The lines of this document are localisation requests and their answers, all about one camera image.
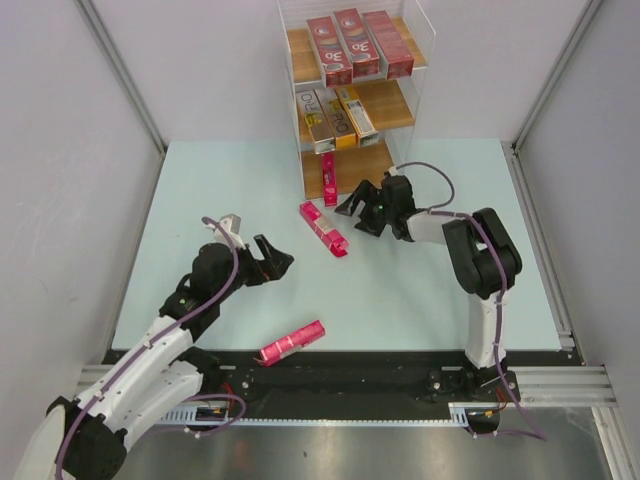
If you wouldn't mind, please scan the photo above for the gold silver toothpaste box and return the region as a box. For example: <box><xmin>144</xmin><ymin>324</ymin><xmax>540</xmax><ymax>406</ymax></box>
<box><xmin>314</xmin><ymin>89</ymin><xmax>357</xmax><ymax>150</ymax></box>

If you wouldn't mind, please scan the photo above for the clear acrylic wooden shelf unit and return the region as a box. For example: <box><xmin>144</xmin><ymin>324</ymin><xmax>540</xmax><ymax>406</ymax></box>
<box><xmin>277</xmin><ymin>1</ymin><xmax>436</xmax><ymax>200</ymax></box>

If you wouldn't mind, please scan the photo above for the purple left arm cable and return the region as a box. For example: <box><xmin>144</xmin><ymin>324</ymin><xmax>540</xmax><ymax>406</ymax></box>
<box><xmin>53</xmin><ymin>215</ymin><xmax>247</xmax><ymax>480</ymax></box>

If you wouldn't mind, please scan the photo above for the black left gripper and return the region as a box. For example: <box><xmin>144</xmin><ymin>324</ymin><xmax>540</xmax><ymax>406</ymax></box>
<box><xmin>214</xmin><ymin>235</ymin><xmax>292</xmax><ymax>303</ymax></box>

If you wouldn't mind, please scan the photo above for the pink toothpaste box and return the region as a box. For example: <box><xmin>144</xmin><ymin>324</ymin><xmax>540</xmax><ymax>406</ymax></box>
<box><xmin>299</xmin><ymin>201</ymin><xmax>349</xmax><ymax>258</ymax></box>
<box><xmin>322</xmin><ymin>152</ymin><xmax>338</xmax><ymax>207</ymax></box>
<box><xmin>256</xmin><ymin>320</ymin><xmax>326</xmax><ymax>367</ymax></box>

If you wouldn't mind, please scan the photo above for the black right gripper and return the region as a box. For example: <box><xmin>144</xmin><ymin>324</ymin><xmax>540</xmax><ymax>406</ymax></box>
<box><xmin>335</xmin><ymin>180</ymin><xmax>395</xmax><ymax>237</ymax></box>

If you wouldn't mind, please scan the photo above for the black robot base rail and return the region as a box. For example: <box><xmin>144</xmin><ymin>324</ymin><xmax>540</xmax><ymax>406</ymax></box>
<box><xmin>102</xmin><ymin>348</ymin><xmax>586</xmax><ymax>435</ymax></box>

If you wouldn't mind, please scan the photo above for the red silver 3D toothpaste box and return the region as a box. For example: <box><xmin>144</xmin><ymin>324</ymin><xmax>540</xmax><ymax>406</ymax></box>
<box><xmin>333</xmin><ymin>8</ymin><xmax>380</xmax><ymax>79</ymax></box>

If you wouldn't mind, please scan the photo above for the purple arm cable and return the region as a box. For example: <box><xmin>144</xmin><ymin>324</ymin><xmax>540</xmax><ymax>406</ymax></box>
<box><xmin>53</xmin><ymin>215</ymin><xmax>247</xmax><ymax>480</ymax></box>
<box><xmin>394</xmin><ymin>160</ymin><xmax>549</xmax><ymax>442</ymax></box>

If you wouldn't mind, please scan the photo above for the orange toothpaste box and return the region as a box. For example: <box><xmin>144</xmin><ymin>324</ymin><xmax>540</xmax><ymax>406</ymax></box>
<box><xmin>295</xmin><ymin>90</ymin><xmax>335</xmax><ymax>154</ymax></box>
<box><xmin>335</xmin><ymin>85</ymin><xmax>380</xmax><ymax>148</ymax></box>

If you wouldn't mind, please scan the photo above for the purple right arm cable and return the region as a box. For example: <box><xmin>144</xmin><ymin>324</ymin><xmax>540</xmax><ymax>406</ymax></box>
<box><xmin>394</xmin><ymin>160</ymin><xmax>549</xmax><ymax>442</ymax></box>

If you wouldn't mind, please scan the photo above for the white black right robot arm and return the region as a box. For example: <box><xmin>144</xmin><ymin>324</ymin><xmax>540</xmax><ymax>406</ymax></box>
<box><xmin>335</xmin><ymin>172</ymin><xmax>523</xmax><ymax>401</ymax></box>

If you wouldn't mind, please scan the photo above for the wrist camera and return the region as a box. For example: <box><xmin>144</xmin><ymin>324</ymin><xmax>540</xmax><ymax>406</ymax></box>
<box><xmin>201</xmin><ymin>214</ymin><xmax>245</xmax><ymax>249</ymax></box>
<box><xmin>384</xmin><ymin>166</ymin><xmax>399</xmax><ymax>179</ymax></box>

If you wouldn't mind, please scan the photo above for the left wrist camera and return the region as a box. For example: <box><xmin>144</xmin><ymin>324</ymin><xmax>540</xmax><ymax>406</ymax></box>
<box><xmin>201</xmin><ymin>214</ymin><xmax>245</xmax><ymax>249</ymax></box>

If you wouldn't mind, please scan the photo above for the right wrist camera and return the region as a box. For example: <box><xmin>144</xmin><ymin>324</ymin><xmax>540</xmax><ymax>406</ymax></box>
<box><xmin>384</xmin><ymin>166</ymin><xmax>399</xmax><ymax>179</ymax></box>

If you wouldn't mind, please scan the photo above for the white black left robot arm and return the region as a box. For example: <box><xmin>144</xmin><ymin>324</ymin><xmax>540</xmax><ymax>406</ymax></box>
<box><xmin>53</xmin><ymin>229</ymin><xmax>294</xmax><ymax>479</ymax></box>

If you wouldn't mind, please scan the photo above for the dark red toothpaste box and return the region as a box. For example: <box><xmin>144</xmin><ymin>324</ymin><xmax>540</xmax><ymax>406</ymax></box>
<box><xmin>362</xmin><ymin>10</ymin><xmax>415</xmax><ymax>80</ymax></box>

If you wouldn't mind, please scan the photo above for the white slotted cable duct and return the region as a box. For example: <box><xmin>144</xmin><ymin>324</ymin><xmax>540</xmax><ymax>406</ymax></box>
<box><xmin>157</xmin><ymin>395</ymin><xmax>500</xmax><ymax>430</ymax></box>

